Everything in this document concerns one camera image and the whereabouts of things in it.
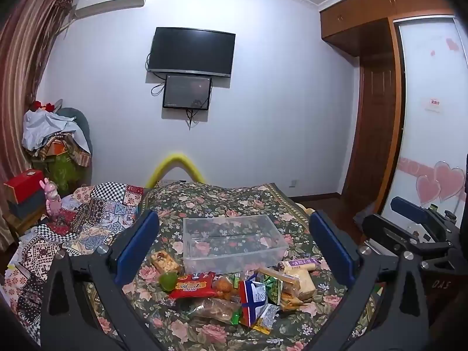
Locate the clear cracker pack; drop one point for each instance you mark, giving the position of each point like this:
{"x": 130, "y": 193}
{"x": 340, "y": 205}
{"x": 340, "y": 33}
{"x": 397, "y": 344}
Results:
{"x": 301, "y": 283}

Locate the wooden overhead wardrobe cabinet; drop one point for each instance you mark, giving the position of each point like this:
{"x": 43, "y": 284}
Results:
{"x": 365, "y": 11}

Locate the white wall socket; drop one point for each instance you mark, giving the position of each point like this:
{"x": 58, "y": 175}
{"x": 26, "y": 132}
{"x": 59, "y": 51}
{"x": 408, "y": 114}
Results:
{"x": 293, "y": 182}

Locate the yellow foam tube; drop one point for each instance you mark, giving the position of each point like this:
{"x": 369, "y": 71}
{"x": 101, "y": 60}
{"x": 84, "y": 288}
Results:
{"x": 175, "y": 159}

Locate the blue white snack bag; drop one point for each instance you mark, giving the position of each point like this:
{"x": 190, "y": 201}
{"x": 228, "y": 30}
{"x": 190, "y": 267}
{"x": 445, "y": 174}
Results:
{"x": 256, "y": 299}

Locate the yellow cracker packet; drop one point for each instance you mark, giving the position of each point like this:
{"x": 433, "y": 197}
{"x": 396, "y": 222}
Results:
{"x": 290, "y": 301}

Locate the small black wall monitor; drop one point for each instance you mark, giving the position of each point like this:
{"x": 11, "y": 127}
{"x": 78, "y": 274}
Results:
{"x": 186, "y": 91}

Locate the white air conditioner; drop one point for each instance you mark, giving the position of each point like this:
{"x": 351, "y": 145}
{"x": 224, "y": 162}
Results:
{"x": 109, "y": 5}

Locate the grey chair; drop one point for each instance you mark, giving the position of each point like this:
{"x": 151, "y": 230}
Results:
{"x": 81, "y": 124}

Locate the red snack packet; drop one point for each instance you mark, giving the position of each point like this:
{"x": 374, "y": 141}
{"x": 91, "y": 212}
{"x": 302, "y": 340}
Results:
{"x": 192, "y": 285}

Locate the green round fruit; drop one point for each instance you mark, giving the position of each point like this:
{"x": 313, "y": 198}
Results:
{"x": 169, "y": 281}

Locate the small door label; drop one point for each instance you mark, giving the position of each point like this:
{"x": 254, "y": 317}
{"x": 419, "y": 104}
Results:
{"x": 433, "y": 104}

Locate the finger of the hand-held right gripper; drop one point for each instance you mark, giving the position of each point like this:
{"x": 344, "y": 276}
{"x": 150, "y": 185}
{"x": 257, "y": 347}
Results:
{"x": 409, "y": 210}
{"x": 395, "y": 237}

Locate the red artificial flowers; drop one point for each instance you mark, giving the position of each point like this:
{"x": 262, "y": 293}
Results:
{"x": 40, "y": 105}

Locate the clear plastic container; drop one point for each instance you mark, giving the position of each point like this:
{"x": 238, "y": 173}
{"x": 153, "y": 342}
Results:
{"x": 234, "y": 259}

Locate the red box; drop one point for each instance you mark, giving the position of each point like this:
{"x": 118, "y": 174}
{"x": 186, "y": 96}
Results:
{"x": 23, "y": 184}

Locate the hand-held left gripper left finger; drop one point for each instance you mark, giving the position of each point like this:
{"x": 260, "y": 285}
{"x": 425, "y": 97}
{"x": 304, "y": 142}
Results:
{"x": 137, "y": 248}

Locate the floral blanket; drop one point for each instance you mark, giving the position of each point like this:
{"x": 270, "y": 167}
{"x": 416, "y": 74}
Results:
{"x": 219, "y": 201}

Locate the grey box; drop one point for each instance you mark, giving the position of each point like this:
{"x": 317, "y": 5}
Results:
{"x": 29, "y": 206}

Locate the black wall television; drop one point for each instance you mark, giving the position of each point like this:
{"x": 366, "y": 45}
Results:
{"x": 190, "y": 51}

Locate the pink toy rabbit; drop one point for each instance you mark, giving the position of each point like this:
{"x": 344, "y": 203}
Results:
{"x": 51, "y": 201}

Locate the striped pink curtain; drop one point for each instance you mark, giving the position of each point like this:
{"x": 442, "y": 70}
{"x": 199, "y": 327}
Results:
{"x": 22, "y": 62}

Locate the white yellow snack packet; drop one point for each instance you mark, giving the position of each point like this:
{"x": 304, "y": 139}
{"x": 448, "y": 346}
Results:
{"x": 267, "y": 321}

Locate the beige fleece blanket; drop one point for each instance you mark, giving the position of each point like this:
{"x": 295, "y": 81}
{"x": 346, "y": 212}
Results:
{"x": 309, "y": 211}

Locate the white heart-print sliding door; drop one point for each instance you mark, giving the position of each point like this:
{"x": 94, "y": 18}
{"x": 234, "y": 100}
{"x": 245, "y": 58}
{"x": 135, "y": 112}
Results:
{"x": 427, "y": 146}

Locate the nut brittle packet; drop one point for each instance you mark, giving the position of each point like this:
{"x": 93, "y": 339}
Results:
{"x": 164, "y": 261}

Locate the bag of orange pastries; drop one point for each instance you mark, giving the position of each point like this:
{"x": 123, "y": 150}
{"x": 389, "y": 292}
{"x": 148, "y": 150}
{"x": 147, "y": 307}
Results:
{"x": 226, "y": 287}

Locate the brown wooden door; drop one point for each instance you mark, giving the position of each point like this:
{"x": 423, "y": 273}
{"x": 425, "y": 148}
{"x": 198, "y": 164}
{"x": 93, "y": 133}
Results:
{"x": 373, "y": 128}

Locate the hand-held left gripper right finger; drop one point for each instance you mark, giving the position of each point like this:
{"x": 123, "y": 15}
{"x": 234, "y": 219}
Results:
{"x": 331, "y": 248}

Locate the patchwork quilt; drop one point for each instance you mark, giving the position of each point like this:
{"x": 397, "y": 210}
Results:
{"x": 91, "y": 212}

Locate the pile of clothes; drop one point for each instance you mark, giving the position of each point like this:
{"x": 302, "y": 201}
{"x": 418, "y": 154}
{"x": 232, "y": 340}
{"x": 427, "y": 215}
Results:
{"x": 47, "y": 128}

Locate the green patterned cloth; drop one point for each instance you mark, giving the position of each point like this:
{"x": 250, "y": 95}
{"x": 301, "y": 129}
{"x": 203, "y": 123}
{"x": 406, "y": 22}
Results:
{"x": 58, "y": 172}

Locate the purple label biscuit pack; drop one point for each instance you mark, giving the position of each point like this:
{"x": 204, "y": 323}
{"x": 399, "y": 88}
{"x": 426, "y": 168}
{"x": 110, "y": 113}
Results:
{"x": 299, "y": 264}

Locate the green candy packet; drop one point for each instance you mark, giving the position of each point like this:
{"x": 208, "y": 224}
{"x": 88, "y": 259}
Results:
{"x": 272, "y": 285}

